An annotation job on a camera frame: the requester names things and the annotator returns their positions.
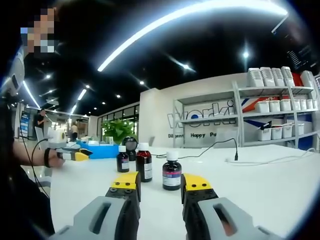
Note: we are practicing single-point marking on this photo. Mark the row of white lidded bins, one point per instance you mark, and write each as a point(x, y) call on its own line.
point(277, 132)
point(275, 106)

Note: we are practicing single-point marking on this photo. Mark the black barcode scanner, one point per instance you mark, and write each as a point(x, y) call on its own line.
point(130, 146)

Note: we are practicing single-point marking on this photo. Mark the blue standing banner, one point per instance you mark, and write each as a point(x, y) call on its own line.
point(25, 123)

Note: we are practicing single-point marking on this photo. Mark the hanging dark screen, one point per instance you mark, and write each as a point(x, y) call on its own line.
point(300, 58)

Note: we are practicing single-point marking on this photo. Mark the potted green plant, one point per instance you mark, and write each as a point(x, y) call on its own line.
point(117, 130)

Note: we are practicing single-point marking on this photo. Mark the person's dark clothed torso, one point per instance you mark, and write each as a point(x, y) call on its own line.
point(17, 200)

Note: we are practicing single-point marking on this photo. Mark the tall medicine bottle green label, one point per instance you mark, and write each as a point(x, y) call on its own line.
point(144, 165)

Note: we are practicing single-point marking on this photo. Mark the white worn device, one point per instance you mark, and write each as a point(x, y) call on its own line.
point(17, 75)

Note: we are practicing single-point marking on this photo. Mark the grey office chair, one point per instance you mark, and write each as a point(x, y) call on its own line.
point(226, 137)
point(40, 137)

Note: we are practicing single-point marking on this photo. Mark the stack of white storage bins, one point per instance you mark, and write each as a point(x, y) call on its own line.
point(270, 76)

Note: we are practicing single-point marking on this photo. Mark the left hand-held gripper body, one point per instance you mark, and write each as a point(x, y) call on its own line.
point(56, 137)

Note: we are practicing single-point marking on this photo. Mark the grey metal shelf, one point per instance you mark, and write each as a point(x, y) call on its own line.
point(207, 120)
point(275, 115)

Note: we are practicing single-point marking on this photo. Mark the white table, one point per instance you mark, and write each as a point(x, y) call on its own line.
point(250, 187)

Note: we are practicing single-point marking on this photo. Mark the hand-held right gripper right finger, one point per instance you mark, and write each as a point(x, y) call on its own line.
point(212, 212)

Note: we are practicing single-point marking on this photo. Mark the small dark medicine bottle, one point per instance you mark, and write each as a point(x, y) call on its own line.
point(122, 161)

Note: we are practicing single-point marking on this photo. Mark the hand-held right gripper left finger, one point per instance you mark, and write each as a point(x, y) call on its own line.
point(110, 212)

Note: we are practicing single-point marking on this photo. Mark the white power strip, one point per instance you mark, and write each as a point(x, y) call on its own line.
point(232, 160)

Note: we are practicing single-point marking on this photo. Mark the black handheld tool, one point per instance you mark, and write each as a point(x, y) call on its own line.
point(266, 125)

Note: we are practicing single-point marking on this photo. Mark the wide medicine bottle purple label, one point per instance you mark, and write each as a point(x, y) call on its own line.
point(171, 175)

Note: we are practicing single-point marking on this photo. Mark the person's left hand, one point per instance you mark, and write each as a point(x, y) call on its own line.
point(56, 161)

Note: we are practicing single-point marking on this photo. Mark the blue plastic bin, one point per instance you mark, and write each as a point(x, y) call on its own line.
point(100, 152)

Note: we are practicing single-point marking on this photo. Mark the green white medicine box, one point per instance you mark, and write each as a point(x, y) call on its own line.
point(108, 140)

